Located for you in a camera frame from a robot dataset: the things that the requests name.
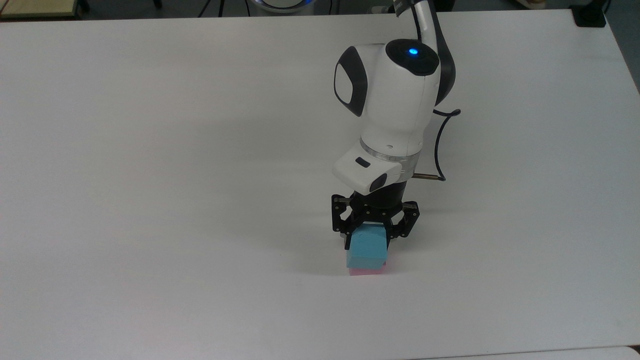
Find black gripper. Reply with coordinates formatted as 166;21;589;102
331;182;420;251

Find blue cube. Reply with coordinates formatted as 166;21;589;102
346;223;389;269

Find pink cube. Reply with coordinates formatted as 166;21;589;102
348;260;390;277

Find black tripod legs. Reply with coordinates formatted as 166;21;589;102
197;0;252;18

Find black stand base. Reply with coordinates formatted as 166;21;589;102
570;0;612;28

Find wooden board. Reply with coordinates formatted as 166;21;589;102
0;0;84;21

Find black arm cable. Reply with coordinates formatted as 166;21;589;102
412;107;462;182

